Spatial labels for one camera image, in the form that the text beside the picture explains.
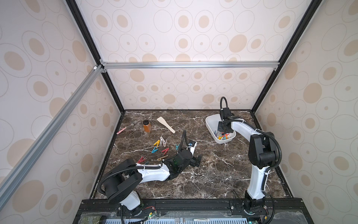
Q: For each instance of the dark red clothespin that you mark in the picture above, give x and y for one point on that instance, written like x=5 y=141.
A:
x=141 y=160

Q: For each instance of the white clothespin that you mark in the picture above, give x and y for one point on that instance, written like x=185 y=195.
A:
x=163 y=142

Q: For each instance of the horizontal aluminium rail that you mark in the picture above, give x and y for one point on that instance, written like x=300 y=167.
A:
x=191 y=65

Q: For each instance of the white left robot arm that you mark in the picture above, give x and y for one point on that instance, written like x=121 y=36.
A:
x=119 y=184

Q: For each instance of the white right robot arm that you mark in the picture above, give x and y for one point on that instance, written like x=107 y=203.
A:
x=264 y=154

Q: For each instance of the left diagonal aluminium rail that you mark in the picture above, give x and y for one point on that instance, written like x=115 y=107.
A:
x=26 y=163

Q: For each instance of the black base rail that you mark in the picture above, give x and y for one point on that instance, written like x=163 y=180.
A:
x=194 y=211

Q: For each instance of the wooden spatula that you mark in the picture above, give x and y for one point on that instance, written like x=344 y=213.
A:
x=162 y=121

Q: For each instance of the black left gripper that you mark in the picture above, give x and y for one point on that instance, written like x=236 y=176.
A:
x=195 y=163

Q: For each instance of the white plastic storage box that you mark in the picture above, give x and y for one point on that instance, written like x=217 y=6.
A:
x=212 y=123

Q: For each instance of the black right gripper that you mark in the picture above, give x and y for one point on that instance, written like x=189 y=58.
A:
x=223 y=127

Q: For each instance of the amber jar black lid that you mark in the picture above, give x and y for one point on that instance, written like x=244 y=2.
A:
x=147 y=126

